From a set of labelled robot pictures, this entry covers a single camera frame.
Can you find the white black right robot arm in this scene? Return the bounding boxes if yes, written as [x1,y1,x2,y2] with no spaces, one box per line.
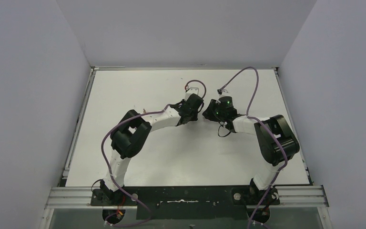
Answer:
[202,96,300,204]

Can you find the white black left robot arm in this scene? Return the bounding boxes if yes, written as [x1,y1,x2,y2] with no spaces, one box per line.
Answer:
[100,93,203,204]

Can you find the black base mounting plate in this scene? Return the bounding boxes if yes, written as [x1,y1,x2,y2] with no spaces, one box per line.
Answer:
[90,185,280,222]

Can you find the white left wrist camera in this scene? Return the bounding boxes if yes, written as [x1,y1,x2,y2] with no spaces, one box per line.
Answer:
[185,87,199,95]

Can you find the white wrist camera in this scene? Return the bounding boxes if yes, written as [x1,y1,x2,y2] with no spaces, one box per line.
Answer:
[217,89,230,97]
[185,87,199,95]

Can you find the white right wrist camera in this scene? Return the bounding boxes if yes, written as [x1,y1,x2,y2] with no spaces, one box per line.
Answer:
[217,89,230,97]

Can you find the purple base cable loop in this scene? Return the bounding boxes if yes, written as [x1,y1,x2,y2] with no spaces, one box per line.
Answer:
[102,205,153,228]

